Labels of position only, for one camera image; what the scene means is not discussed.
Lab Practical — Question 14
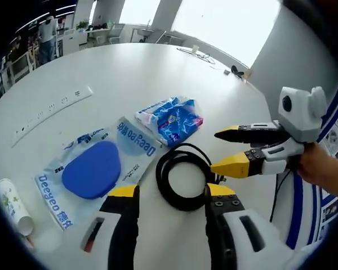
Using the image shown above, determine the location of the white table power strip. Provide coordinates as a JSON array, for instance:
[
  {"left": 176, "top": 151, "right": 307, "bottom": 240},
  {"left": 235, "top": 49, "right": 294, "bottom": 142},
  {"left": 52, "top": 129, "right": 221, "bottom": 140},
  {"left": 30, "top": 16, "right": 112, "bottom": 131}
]
[{"left": 10, "top": 86, "right": 94, "bottom": 149}]

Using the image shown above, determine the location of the white paper cup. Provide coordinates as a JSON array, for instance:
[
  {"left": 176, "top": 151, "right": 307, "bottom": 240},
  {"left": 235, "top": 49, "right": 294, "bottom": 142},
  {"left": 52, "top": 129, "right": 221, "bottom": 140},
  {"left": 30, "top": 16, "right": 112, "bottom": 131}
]
[{"left": 0, "top": 178, "right": 34, "bottom": 237}]

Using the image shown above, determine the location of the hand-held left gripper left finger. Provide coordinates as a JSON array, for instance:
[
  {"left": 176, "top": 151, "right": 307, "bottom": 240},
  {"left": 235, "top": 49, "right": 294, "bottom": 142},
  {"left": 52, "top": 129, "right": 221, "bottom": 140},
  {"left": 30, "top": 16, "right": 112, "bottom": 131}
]
[{"left": 42, "top": 184, "right": 141, "bottom": 270}]

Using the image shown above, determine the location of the green potted plant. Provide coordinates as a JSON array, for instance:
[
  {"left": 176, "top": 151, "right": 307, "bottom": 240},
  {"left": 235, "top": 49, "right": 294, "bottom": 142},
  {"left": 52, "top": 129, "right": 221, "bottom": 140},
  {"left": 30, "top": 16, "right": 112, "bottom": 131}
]
[{"left": 75, "top": 19, "right": 91, "bottom": 31}]

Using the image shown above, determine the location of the blue white wall poster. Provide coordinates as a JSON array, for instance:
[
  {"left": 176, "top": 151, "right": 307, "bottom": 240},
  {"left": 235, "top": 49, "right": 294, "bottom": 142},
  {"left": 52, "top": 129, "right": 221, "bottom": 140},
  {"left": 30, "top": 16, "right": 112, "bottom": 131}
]
[{"left": 286, "top": 81, "right": 338, "bottom": 251}]

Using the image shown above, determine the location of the white cabinet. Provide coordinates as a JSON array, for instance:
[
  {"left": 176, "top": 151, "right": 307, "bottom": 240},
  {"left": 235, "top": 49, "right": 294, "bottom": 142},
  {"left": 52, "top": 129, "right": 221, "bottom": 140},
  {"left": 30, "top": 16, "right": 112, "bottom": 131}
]
[{"left": 63, "top": 29, "right": 88, "bottom": 53}]

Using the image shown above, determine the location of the white table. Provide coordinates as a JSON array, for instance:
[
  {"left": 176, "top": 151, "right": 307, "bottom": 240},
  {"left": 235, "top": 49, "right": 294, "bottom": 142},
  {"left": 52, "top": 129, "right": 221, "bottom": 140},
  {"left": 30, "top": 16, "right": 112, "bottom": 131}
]
[{"left": 0, "top": 42, "right": 293, "bottom": 270}]

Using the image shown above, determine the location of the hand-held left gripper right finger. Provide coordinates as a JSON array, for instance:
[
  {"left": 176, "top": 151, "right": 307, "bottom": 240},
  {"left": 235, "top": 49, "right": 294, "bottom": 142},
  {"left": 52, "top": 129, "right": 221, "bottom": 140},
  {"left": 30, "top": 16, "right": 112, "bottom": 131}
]
[{"left": 205, "top": 182, "right": 299, "bottom": 270}]

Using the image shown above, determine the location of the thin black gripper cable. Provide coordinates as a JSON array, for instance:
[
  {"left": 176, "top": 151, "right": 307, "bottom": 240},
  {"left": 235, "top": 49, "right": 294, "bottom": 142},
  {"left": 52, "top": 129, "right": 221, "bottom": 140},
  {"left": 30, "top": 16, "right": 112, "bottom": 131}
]
[{"left": 269, "top": 168, "right": 292, "bottom": 224}]

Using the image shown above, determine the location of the blue tissue pack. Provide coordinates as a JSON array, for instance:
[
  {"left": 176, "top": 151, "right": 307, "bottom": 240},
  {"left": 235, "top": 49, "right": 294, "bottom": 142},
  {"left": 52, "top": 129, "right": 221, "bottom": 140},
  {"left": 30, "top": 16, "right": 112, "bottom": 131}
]
[{"left": 134, "top": 96, "right": 204, "bottom": 147}]

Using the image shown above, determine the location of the grey office chair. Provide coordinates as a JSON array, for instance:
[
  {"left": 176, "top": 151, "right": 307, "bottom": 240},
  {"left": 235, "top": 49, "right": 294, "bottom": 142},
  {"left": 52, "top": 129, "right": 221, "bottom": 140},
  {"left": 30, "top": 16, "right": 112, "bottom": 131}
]
[{"left": 108, "top": 22, "right": 126, "bottom": 44}]

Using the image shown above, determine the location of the blue pouch package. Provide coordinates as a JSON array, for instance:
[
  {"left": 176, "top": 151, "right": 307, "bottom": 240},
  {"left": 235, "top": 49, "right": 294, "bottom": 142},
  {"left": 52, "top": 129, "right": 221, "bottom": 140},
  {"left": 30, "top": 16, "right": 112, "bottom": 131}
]
[{"left": 34, "top": 116, "right": 163, "bottom": 231}]

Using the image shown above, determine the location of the person's right hand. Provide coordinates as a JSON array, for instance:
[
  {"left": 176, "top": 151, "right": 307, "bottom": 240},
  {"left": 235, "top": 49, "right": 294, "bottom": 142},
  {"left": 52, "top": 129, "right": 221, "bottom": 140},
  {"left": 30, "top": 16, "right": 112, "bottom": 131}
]
[{"left": 297, "top": 142, "right": 335, "bottom": 183}]

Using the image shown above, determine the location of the thin black table cable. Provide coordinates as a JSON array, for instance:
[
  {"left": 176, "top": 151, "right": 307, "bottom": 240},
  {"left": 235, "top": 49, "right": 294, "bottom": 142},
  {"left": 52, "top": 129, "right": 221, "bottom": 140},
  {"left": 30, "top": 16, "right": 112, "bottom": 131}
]
[{"left": 176, "top": 47, "right": 216, "bottom": 65}]

